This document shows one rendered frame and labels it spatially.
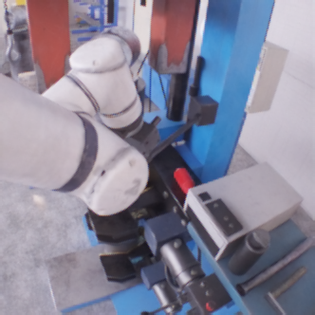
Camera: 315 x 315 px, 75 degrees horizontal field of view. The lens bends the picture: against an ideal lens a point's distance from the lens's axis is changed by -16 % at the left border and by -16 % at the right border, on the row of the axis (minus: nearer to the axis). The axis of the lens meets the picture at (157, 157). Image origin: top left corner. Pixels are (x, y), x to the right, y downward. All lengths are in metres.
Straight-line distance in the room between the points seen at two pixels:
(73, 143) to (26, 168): 0.05
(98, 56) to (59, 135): 0.19
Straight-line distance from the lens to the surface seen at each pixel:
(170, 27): 0.77
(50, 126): 0.20
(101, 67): 0.37
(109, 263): 1.39
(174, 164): 1.07
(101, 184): 0.24
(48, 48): 0.69
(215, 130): 1.01
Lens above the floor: 1.79
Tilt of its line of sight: 40 degrees down
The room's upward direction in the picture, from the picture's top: 6 degrees clockwise
